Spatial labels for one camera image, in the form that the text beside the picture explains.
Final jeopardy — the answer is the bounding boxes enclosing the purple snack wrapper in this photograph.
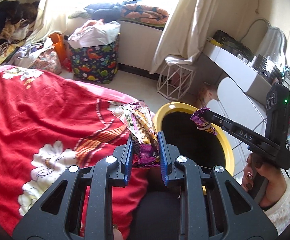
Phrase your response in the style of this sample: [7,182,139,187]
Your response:
[112,101,160,167]
[190,107,217,135]

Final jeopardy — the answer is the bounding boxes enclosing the yellow rim trash can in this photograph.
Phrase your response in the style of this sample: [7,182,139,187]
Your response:
[153,102,234,175]

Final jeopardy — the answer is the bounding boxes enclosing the right hand painted nails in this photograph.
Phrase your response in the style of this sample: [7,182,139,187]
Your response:
[241,153,287,209]

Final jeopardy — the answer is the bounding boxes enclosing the white chair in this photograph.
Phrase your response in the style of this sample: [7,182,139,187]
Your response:
[207,77,266,176]

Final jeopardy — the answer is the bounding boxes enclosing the white vanity desk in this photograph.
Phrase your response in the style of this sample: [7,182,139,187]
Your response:
[202,41,271,105]

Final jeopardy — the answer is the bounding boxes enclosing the white fluffy right sleeve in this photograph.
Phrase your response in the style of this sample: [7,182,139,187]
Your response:
[265,178,290,235]

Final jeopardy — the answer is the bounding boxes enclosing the cardboard box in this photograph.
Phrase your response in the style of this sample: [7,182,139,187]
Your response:
[194,82,218,108]

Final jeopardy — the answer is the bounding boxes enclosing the red floral blanket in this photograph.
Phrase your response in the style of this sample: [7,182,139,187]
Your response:
[0,64,156,240]

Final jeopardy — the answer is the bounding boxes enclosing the vanity mirror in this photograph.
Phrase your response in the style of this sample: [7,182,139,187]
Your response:
[252,18,287,83]

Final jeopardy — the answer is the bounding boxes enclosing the cream curtain right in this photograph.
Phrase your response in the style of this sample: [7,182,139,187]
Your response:
[149,0,218,74]

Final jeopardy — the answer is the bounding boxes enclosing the cream curtain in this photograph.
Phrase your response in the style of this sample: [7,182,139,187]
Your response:
[149,0,218,74]
[25,0,86,45]

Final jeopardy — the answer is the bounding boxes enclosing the dinosaur print laundry basket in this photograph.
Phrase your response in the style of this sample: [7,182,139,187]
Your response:
[69,36,120,84]

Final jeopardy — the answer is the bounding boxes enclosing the floral fabric bag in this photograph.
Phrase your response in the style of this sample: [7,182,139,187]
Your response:
[30,47,62,74]

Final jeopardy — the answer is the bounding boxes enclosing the orange bag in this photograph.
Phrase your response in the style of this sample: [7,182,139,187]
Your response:
[49,33,67,66]

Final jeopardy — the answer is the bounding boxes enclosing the white bag in basket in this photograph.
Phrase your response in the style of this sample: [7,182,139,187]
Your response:
[68,19,121,49]

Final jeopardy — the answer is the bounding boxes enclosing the orange patterned blanket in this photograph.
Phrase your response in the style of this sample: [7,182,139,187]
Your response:
[121,3,169,25]

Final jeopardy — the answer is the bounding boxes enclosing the cream curtain left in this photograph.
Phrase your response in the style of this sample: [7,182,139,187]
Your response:
[25,0,86,45]

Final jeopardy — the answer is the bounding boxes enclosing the pile of dark clothes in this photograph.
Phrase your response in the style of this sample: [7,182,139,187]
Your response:
[0,0,39,56]

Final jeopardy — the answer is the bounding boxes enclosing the dark blue clothes on sill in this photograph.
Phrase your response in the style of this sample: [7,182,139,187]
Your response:
[84,0,142,23]

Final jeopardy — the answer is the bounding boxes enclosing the white wire side table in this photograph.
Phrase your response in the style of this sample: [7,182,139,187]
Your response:
[156,62,196,101]

